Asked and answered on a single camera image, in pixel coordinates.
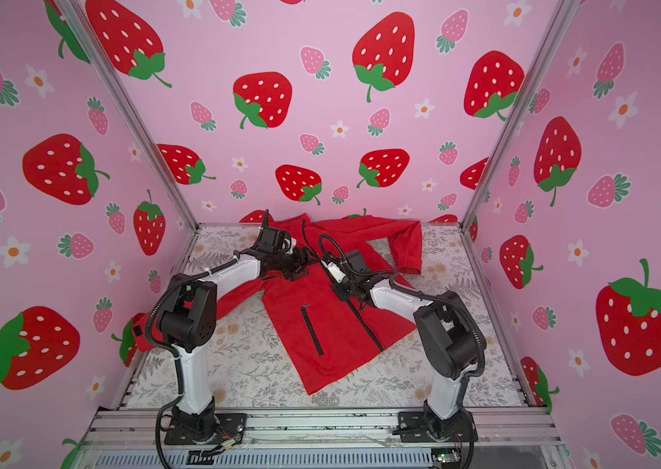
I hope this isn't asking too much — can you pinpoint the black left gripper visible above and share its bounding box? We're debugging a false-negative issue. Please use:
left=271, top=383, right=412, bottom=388
left=272, top=245, right=322, bottom=281

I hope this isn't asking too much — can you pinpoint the red zip-up jacket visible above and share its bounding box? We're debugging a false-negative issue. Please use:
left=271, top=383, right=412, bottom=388
left=130, top=212, right=424, bottom=396

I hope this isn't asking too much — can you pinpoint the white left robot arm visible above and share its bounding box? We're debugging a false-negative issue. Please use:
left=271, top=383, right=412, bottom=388
left=144, top=246, right=318, bottom=444

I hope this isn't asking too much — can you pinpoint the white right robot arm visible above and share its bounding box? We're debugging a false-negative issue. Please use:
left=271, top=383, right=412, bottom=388
left=323, top=262, right=486, bottom=443

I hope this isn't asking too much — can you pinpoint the floral grey table cloth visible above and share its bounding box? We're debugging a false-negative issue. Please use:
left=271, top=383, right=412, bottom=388
left=124, top=224, right=534, bottom=410

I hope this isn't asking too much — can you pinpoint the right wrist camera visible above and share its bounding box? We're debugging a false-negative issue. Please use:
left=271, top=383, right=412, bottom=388
left=321, top=260, right=348, bottom=285

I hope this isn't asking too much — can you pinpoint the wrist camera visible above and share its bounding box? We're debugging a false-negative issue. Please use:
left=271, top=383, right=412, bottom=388
left=321, top=260, right=348, bottom=285
left=255, top=227, right=295, bottom=254

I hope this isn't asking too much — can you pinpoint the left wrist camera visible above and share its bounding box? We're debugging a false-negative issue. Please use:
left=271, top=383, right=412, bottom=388
left=255, top=227, right=295, bottom=254

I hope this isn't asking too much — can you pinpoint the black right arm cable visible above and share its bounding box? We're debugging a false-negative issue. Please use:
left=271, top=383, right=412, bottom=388
left=300, top=219, right=489, bottom=469

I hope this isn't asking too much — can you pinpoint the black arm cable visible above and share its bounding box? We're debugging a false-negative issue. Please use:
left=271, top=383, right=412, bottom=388
left=144, top=209, right=273, bottom=469
left=300, top=219, right=489, bottom=469

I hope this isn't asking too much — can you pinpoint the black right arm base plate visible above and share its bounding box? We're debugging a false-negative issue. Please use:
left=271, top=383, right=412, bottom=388
left=392, top=410, right=479, bottom=444

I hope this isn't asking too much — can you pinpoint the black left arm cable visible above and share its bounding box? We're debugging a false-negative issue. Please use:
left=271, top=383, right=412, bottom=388
left=144, top=209, right=273, bottom=469

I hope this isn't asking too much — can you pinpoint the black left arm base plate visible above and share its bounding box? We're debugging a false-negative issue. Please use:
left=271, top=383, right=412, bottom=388
left=163, top=412, right=248, bottom=446

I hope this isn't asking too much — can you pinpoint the aluminium front rail frame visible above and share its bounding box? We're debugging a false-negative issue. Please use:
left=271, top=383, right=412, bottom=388
left=71, top=408, right=573, bottom=468

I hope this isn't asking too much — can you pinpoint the left aluminium corner post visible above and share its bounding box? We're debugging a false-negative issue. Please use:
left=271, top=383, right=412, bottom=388
left=57, top=0, right=199, bottom=231

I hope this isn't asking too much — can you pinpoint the aluminium corner post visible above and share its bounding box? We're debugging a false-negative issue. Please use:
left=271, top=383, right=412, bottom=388
left=462, top=0, right=581, bottom=230
left=57, top=0, right=199, bottom=231

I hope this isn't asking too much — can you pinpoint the right aluminium corner post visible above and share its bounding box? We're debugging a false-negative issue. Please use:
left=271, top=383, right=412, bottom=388
left=462, top=0, right=581, bottom=230

